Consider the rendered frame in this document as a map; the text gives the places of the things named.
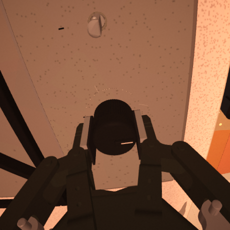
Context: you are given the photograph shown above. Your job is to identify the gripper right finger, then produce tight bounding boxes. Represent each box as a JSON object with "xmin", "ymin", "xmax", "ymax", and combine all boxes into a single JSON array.
[{"xmin": 133, "ymin": 108, "xmax": 230, "ymax": 216}]

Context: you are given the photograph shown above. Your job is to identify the orange box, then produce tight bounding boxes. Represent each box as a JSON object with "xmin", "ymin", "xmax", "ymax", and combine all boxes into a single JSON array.
[{"xmin": 206, "ymin": 130, "xmax": 230, "ymax": 175}]

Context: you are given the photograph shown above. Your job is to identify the black ribbed knob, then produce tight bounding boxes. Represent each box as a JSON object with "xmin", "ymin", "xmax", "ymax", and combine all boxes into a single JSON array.
[{"xmin": 93, "ymin": 98, "xmax": 140, "ymax": 156}]

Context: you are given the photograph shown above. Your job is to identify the black block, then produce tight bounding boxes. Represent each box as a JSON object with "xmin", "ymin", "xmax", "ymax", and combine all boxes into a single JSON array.
[{"xmin": 220, "ymin": 65, "xmax": 230, "ymax": 120}]

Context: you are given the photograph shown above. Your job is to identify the grey tap spindle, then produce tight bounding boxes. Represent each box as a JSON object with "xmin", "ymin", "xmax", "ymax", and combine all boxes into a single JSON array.
[{"xmin": 86, "ymin": 11, "xmax": 108, "ymax": 39}]

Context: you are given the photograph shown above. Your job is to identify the black pan support grate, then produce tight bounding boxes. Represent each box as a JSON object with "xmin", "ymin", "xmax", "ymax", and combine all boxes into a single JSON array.
[{"xmin": 0, "ymin": 69, "xmax": 67, "ymax": 209}]

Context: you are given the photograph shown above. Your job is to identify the brown speckled hob body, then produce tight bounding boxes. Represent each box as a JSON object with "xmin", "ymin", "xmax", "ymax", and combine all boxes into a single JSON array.
[{"xmin": 0, "ymin": 0, "xmax": 199, "ymax": 198}]

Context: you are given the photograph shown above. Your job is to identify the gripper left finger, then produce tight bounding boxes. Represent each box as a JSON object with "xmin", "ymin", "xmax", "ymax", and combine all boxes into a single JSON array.
[{"xmin": 0, "ymin": 115, "xmax": 96, "ymax": 230}]

